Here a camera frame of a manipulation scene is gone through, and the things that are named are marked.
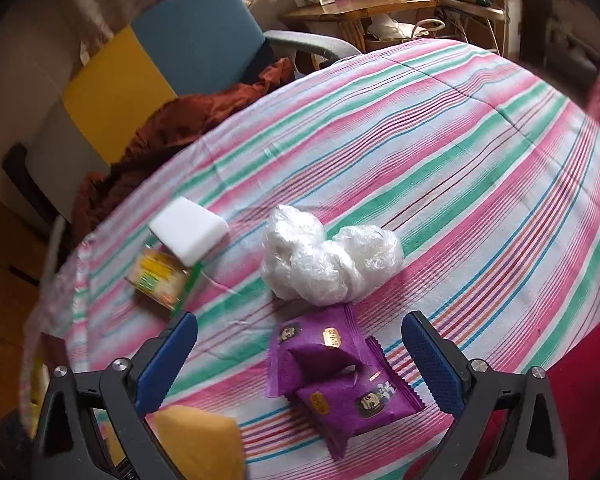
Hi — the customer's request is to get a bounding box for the wicker basket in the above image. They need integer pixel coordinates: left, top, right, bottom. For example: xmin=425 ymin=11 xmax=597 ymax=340
xmin=364 ymin=14 xmax=446 ymax=52

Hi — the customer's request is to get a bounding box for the rust red jacket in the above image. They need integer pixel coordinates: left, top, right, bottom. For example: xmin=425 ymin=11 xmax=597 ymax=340
xmin=70 ymin=58 xmax=294 ymax=244

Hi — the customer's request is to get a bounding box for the purple snack packet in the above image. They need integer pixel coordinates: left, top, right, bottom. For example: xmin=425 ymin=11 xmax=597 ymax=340
xmin=266 ymin=304 xmax=372 ymax=398
xmin=297 ymin=336 xmax=425 ymax=460

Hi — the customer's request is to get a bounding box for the green cracker packet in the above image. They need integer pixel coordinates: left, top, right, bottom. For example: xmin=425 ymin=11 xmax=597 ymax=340
xmin=125 ymin=244 xmax=201 ymax=314

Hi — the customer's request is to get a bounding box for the striped pink green bedsheet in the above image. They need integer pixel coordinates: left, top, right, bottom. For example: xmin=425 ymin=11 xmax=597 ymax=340
xmin=26 ymin=39 xmax=600 ymax=479

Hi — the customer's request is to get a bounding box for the wooden side table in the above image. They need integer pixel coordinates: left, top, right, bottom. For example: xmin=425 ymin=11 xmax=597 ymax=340
xmin=278 ymin=0 xmax=439 ymax=53

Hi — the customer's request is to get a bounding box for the white foam block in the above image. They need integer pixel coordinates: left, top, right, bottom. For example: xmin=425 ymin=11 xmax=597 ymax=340
xmin=148 ymin=196 xmax=230 ymax=268

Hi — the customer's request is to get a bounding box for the yellow sponge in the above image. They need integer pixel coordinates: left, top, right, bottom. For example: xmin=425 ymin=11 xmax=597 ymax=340
xmin=151 ymin=405 xmax=246 ymax=479

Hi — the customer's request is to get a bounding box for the tricolour fabric armchair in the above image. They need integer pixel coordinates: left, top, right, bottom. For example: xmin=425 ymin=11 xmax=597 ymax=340
xmin=2 ymin=0 xmax=360 ymax=224

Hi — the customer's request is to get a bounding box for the crumpled clear plastic bag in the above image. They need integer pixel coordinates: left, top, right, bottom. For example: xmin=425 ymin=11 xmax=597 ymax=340
xmin=260 ymin=205 xmax=404 ymax=307

